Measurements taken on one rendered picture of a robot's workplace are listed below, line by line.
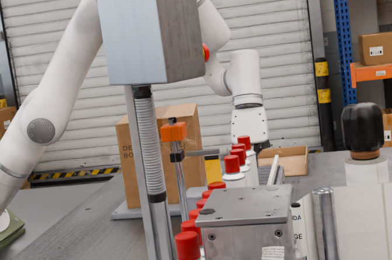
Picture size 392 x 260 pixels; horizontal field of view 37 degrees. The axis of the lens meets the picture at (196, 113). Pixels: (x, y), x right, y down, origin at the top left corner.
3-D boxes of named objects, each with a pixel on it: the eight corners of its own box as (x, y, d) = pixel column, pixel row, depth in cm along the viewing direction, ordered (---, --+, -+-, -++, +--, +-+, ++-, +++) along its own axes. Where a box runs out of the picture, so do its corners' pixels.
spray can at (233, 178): (252, 248, 128) (241, 158, 126) (228, 249, 130) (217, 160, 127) (254, 239, 133) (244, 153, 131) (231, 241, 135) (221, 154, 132)
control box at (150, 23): (167, 84, 98) (151, -32, 95) (108, 86, 110) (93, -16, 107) (209, 75, 104) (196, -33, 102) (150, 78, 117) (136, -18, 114)
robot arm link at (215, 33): (154, 25, 159) (217, 105, 171) (195, 7, 148) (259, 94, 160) (169, 6, 165) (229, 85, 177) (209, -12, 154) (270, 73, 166)
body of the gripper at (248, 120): (227, 104, 160) (230, 144, 158) (264, 100, 158) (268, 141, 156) (232, 109, 167) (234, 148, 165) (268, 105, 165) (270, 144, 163)
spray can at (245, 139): (261, 215, 150) (252, 137, 147) (241, 217, 151) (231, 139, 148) (263, 208, 155) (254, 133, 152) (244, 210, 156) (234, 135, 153)
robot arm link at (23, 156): (-12, 163, 157) (34, 94, 152) (-1, 134, 174) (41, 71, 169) (27, 183, 162) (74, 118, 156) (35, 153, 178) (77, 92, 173)
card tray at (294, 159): (307, 175, 201) (305, 164, 201) (233, 181, 207) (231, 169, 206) (308, 155, 230) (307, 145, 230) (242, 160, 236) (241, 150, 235)
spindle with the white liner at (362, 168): (398, 250, 118) (385, 104, 114) (352, 252, 120) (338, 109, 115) (392, 234, 126) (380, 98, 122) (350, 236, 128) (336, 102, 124)
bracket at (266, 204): (287, 222, 67) (286, 214, 67) (194, 227, 69) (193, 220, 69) (291, 188, 80) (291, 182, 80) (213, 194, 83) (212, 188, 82)
